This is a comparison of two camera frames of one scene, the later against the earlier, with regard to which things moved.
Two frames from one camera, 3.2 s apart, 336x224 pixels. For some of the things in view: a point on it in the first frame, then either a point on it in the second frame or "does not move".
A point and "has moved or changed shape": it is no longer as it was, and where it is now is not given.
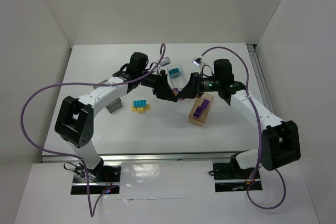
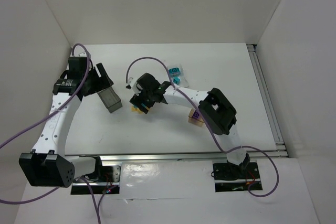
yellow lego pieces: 141,110 does not move
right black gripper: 196,85 → 143,102
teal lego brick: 174,73 does not move
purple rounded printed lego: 176,91 has moved or changed shape
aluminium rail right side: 261,78 does not move
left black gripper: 160,85 → 100,83
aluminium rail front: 147,157 does not move
